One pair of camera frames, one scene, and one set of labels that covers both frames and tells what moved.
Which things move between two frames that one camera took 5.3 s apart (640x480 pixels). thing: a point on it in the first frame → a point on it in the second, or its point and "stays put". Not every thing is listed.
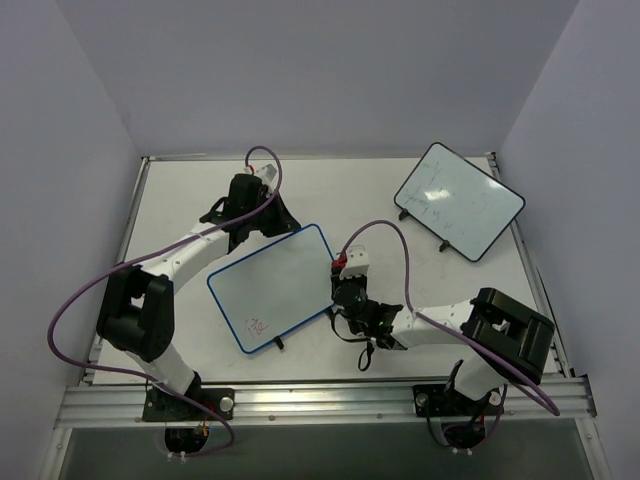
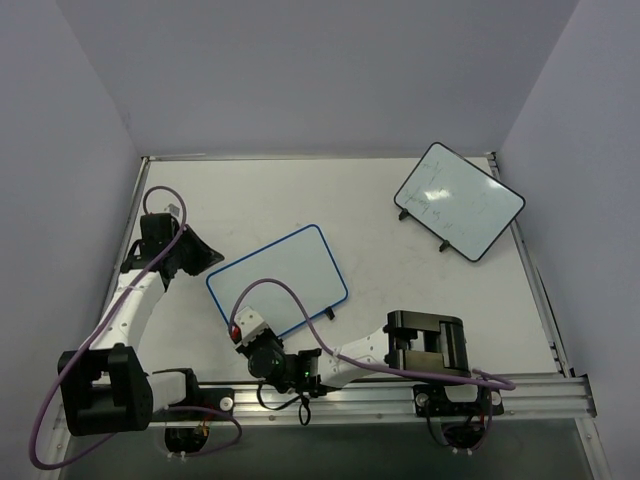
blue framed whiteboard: (273, 290) stays put
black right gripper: (338, 279) → (245, 347)
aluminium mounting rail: (120, 405) stays put
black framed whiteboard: (464, 204) stays put
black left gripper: (276, 217) → (189, 248)
